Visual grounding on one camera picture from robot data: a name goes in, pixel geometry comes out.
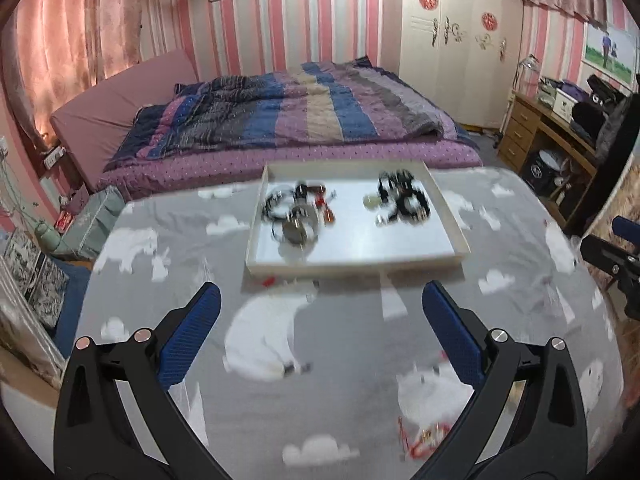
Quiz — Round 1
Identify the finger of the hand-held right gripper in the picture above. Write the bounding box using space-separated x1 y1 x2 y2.
580 215 640 321

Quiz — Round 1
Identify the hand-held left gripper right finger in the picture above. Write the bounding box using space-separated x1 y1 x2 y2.
415 280 588 480

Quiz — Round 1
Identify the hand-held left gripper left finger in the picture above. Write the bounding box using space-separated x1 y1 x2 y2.
54 281 236 480

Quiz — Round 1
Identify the white shallow tray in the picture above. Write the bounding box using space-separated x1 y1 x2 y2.
243 161 471 278

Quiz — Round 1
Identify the silver wrist watch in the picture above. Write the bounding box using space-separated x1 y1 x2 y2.
272 205 321 256

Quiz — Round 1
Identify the black chair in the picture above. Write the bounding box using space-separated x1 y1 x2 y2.
565 75 640 236

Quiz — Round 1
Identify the grey printed tablecloth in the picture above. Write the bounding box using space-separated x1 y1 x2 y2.
75 165 626 480

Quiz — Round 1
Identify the blue cloth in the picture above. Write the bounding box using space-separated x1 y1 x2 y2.
52 260 93 356

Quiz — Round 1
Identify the grey-green covered nightstand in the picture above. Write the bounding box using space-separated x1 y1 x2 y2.
62 186 126 261

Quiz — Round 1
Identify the wooden desk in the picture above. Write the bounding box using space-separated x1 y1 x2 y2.
497 90 608 233

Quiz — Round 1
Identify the white storage box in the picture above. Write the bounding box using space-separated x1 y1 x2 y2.
552 87 581 118

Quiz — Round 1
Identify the black and white cushion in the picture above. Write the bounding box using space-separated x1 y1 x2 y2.
0 230 71 331

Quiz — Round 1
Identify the purple dotted bed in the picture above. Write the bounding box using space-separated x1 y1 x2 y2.
97 137 483 201

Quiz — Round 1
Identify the green bottle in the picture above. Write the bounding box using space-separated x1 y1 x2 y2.
34 222 61 255

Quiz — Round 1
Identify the desk lamp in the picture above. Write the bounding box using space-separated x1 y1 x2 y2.
512 55 541 93

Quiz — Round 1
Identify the white power strip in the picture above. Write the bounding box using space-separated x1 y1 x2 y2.
42 146 68 170

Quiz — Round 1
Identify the cream wardrobe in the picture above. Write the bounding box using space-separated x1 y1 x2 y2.
400 0 523 131

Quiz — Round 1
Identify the striped quilt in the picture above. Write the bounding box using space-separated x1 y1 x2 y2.
102 59 458 171

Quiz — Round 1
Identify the pink padded headboard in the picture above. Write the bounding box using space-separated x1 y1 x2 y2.
50 49 201 193

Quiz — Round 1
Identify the pink curtain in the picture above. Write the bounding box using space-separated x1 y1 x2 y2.
0 0 143 146

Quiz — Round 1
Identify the small framed wall picture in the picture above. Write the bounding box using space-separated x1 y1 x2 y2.
582 20 638 86

